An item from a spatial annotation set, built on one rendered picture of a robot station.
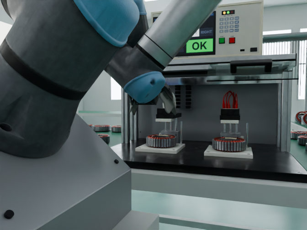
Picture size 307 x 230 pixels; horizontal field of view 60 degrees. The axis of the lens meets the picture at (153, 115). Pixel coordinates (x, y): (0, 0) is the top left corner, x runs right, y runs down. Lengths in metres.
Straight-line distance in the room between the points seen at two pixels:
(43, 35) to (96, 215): 0.24
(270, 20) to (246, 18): 6.53
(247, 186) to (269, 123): 0.53
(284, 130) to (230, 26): 0.43
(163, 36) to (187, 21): 0.05
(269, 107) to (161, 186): 0.63
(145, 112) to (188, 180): 0.61
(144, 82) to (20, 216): 0.31
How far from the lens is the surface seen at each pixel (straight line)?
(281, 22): 7.65
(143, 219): 0.49
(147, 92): 0.51
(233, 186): 0.72
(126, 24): 0.32
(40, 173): 0.36
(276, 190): 0.72
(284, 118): 1.04
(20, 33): 0.33
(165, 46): 0.51
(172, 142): 0.96
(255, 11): 1.12
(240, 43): 1.09
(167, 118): 1.02
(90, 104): 8.61
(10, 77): 0.34
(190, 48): 1.11
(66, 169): 0.39
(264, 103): 1.20
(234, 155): 0.88
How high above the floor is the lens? 0.95
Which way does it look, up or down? 3 degrees down
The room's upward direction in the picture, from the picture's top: straight up
